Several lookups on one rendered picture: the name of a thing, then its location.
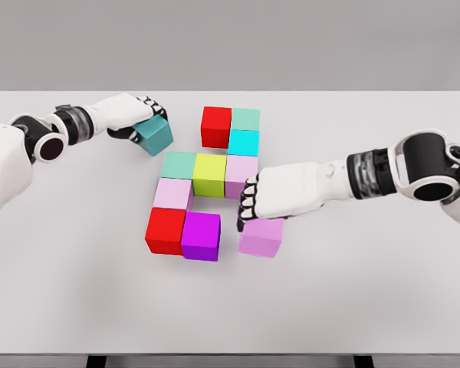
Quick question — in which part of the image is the magenta purple block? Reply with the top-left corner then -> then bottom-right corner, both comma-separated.
180,211 -> 222,263

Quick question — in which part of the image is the yellow-green block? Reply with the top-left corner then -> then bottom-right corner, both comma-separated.
192,153 -> 228,199

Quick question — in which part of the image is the cyan block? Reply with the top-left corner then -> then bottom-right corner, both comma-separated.
227,129 -> 261,158

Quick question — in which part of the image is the mint green block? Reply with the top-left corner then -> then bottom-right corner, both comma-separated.
159,150 -> 198,181
229,107 -> 261,133

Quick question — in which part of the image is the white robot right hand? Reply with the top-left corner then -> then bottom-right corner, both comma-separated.
235,160 -> 327,234

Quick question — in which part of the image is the white table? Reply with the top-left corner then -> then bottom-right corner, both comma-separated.
0,90 -> 460,368

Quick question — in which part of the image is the red block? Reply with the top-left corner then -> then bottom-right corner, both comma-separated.
144,206 -> 187,255
200,106 -> 232,149

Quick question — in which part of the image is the teal block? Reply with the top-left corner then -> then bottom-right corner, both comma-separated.
132,114 -> 175,158

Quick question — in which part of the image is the light pink block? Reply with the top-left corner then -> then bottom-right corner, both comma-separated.
224,153 -> 260,201
152,176 -> 195,212

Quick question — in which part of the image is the orchid pink block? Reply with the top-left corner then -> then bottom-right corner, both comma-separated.
237,217 -> 285,259

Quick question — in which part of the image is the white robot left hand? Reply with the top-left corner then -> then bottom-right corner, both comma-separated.
98,94 -> 169,143

